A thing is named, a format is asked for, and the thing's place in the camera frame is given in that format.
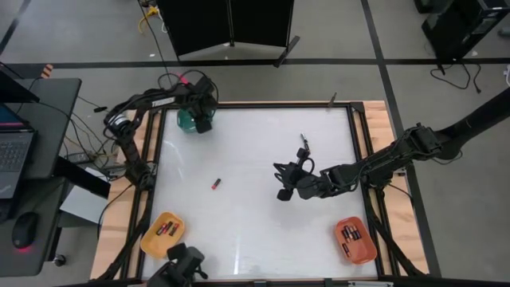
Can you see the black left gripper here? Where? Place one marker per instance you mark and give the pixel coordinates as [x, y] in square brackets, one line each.
[201, 103]

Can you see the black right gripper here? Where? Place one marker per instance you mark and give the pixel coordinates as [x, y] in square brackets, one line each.
[308, 183]

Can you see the silver AA battery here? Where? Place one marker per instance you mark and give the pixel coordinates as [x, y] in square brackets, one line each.
[304, 138]

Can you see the black and red AA battery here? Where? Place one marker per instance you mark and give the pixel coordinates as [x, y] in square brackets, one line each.
[167, 227]
[216, 183]
[161, 229]

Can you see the black and orange AA battery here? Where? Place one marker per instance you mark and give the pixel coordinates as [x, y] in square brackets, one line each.
[346, 250]
[346, 234]
[351, 232]
[356, 232]

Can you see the orange plastic tray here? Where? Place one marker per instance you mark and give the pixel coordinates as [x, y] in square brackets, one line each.
[360, 251]

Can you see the yellow plastic tray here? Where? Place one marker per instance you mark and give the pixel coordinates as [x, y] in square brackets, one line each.
[153, 245]

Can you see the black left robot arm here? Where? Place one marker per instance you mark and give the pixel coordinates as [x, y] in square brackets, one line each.
[131, 151]

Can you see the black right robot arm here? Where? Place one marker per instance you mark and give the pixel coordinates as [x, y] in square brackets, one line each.
[382, 163]

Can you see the green plastic bin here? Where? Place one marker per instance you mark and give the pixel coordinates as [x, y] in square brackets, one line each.
[185, 121]

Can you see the black folding partition screen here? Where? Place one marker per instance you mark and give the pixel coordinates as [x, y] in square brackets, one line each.
[199, 24]

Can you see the black and grey computer box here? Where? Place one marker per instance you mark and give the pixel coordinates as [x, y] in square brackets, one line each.
[85, 205]

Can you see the orange white striped marker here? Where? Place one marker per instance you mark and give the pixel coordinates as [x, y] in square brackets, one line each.
[47, 71]

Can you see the black monitor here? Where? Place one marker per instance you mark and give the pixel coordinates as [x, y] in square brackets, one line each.
[12, 89]

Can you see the black laptop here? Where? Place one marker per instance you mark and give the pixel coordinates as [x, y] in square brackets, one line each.
[16, 155]

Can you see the black round-base stand pole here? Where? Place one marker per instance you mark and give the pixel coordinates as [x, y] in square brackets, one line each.
[486, 115]

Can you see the black desk caster wheel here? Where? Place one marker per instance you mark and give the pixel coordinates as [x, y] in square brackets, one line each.
[60, 260]

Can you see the black computer mouse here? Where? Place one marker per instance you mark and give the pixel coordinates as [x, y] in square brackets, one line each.
[24, 229]

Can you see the black computer tower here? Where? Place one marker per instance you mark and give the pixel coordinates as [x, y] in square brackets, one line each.
[458, 28]

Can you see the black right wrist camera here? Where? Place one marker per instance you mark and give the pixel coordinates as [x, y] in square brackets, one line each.
[303, 153]

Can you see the black aluminium table frame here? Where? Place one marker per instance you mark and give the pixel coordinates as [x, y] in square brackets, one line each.
[279, 104]

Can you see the small black bracket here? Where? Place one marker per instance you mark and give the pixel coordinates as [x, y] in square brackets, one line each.
[332, 99]

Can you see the black metal frame post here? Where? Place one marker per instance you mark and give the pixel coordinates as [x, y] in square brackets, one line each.
[52, 119]

